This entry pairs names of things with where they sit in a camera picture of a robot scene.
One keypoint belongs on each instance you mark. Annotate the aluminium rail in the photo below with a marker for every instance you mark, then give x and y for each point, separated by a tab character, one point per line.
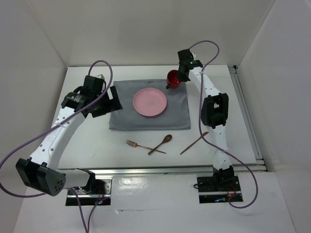
258	167
245	113

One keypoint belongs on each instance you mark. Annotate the aluminium rail front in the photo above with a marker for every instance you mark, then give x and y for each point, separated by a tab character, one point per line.
258	167

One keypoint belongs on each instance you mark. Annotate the copper fork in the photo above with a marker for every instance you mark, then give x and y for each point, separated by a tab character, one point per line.
135	145

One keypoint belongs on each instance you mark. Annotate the pink plate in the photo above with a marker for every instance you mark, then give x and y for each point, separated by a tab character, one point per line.
149	102

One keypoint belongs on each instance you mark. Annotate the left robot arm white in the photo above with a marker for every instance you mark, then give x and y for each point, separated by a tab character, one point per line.
40	171

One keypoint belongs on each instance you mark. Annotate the red mug black handle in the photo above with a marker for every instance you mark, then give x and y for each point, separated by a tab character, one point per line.
172	81

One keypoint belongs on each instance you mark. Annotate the grey cloth placemat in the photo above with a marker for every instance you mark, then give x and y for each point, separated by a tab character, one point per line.
175	116

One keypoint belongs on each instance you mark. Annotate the brown wooden spoon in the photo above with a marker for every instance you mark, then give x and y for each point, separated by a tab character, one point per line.
166	139

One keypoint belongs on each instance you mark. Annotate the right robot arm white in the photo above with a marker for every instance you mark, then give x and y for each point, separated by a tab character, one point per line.
213	114

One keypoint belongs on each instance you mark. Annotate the copper knife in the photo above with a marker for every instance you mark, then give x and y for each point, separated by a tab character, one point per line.
193	143

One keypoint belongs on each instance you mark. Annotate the aluminium rail right side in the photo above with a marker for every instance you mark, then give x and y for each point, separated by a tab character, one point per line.
245	113

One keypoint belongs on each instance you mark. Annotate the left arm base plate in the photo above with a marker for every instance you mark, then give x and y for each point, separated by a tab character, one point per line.
100	194

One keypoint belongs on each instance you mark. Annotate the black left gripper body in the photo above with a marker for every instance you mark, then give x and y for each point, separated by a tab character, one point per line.
102	107

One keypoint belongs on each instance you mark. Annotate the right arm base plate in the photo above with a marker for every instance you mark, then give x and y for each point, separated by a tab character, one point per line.
210	192

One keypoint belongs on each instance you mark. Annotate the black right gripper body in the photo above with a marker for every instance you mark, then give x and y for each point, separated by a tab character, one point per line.
181	76

